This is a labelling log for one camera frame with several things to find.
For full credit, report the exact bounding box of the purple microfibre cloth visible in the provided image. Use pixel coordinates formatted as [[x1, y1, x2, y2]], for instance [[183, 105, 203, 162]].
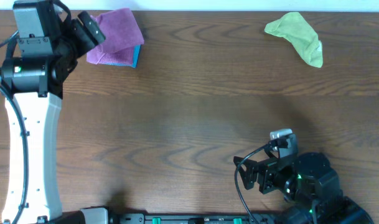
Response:
[[95, 8, 144, 54]]

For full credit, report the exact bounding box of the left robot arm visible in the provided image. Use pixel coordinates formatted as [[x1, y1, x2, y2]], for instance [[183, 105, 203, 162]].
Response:
[[0, 1, 105, 223]]

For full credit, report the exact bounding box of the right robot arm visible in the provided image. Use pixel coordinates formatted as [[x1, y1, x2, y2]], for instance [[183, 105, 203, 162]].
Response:
[[233, 129, 373, 223]]

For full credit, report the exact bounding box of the folded purple cloth on stack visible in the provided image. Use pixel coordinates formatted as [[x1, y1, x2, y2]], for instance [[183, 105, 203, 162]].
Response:
[[87, 46, 139, 68]]

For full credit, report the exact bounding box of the folded blue cloth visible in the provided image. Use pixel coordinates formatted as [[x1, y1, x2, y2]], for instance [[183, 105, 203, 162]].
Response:
[[100, 45, 141, 68]]

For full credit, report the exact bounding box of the green microfibre cloth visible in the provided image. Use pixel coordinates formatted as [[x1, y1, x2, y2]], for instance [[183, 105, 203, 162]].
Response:
[[264, 12, 324, 68]]

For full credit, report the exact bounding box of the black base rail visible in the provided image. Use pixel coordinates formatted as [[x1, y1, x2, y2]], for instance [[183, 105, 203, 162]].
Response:
[[50, 207, 280, 224]]

